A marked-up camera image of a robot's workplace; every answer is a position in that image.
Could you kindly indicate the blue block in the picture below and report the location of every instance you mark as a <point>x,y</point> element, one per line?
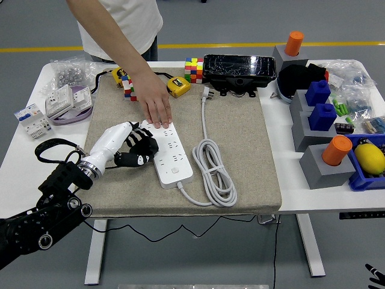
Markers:
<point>322,117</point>
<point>317,93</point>

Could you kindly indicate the clear bag of blue parts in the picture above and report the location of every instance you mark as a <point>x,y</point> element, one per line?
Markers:
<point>358,103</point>
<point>349,73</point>

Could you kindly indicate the yellow lemon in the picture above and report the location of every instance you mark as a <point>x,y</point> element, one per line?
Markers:
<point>370,158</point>

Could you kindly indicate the white blue dish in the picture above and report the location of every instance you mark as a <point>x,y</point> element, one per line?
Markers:
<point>282,95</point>

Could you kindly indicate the small metal bracket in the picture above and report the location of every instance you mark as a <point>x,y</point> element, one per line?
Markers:
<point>273,95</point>

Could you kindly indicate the black table control panel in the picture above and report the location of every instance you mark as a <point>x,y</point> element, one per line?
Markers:
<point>361,215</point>

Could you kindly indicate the clear bag of metal nuts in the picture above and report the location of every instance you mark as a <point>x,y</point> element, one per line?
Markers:
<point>67,75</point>

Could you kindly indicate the green plastic pegs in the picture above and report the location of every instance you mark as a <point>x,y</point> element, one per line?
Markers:
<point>340,108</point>

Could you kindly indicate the white blue circuit breaker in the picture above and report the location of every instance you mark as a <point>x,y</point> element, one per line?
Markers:
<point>31,117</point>

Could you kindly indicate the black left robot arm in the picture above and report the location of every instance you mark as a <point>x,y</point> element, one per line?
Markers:
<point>60,180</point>

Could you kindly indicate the small black white toy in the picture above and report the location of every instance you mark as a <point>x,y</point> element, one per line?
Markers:
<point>363,141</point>

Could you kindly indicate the blue plastic bin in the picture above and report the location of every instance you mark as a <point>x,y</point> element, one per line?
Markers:
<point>359,180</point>

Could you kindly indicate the person's right hand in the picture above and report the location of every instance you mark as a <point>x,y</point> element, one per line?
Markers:
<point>155,102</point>

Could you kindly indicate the round yellow tape measure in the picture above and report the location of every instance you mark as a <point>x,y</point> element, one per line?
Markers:
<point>116,75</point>

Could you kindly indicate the grey block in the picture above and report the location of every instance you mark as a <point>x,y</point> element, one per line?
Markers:
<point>325,177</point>
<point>281,57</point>
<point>297,103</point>
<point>303,138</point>

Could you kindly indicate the lilac tape roll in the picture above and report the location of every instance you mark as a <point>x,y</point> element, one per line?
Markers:
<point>72,119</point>

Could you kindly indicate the grey-brown mat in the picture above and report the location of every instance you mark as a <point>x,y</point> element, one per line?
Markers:
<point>240,135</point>

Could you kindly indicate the white power strip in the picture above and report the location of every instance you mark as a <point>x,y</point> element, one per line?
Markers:
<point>177,168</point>

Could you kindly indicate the square yellow tape measure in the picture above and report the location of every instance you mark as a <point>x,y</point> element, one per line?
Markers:
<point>179,87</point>

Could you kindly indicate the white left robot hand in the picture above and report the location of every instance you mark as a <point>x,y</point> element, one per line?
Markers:
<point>111,141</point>

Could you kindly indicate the person's right forearm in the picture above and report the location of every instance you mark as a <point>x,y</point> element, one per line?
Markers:
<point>114,39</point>

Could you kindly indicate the black device cracked glossy top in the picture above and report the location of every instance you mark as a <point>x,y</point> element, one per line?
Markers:
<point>237,67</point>

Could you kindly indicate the white wall socket panel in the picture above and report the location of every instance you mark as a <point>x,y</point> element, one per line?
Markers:
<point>81,97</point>
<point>58,100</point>

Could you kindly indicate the orange cylinder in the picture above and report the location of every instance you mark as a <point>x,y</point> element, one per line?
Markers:
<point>294,43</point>
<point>337,150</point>

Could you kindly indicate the black component strip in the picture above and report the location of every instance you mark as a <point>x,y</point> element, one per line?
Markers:
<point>344,128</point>

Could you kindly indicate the black plug adapter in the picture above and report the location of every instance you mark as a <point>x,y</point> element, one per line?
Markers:
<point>152,148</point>

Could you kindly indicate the person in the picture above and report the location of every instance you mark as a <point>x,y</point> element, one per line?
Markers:
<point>135,24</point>

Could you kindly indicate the colourful puzzle cube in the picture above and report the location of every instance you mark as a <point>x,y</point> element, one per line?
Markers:
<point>127,90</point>
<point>194,70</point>

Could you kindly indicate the white table leg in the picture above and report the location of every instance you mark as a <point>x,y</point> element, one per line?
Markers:
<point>311,247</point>
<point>96,253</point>

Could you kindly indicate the clear bag of resistors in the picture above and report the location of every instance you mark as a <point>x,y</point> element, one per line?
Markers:
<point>374,125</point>

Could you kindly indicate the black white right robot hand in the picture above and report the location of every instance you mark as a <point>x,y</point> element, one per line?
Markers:
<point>379,277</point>

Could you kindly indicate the black cloth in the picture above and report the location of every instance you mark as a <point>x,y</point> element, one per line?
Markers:
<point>293,79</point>

